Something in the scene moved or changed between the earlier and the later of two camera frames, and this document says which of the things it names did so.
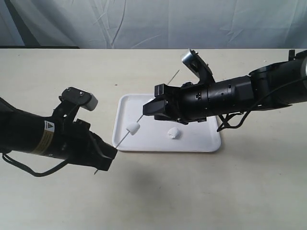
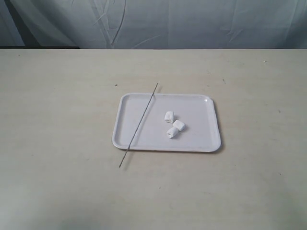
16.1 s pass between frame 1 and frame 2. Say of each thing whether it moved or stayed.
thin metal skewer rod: moved
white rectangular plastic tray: stayed
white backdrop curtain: stayed
